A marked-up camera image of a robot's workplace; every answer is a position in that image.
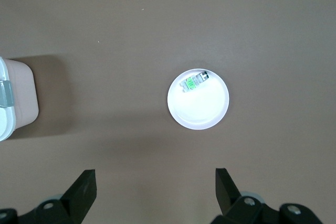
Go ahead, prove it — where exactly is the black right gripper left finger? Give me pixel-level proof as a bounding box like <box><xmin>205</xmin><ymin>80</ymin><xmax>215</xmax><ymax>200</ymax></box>
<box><xmin>0</xmin><ymin>168</ymin><xmax>98</xmax><ymax>224</ymax></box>

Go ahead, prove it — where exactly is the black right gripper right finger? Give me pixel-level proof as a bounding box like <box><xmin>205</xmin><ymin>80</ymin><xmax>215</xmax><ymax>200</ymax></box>
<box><xmin>211</xmin><ymin>167</ymin><xmax>324</xmax><ymax>224</ymax></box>

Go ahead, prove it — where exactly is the pink round plate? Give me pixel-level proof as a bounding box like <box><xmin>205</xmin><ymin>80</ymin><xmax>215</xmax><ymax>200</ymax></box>
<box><xmin>167</xmin><ymin>68</ymin><xmax>230</xmax><ymax>131</ymax></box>

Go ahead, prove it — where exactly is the white lidded storage box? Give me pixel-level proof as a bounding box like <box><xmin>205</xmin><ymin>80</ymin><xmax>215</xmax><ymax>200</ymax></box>
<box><xmin>0</xmin><ymin>56</ymin><xmax>40</xmax><ymax>142</ymax></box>

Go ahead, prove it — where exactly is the green push-button switch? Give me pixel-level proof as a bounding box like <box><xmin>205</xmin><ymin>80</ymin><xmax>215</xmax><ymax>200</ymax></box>
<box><xmin>180</xmin><ymin>70</ymin><xmax>211</xmax><ymax>93</ymax></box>

